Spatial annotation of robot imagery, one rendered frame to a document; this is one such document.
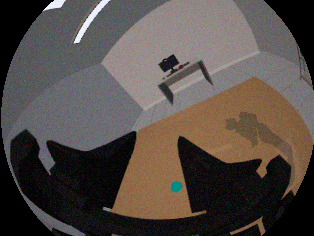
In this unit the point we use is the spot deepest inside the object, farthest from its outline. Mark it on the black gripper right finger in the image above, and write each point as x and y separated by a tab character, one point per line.
207	176

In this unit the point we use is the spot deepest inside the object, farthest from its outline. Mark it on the cyan flat circle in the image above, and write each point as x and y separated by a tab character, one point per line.
176	186

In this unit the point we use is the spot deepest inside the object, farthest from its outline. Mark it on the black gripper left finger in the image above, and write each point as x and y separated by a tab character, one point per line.
103	168

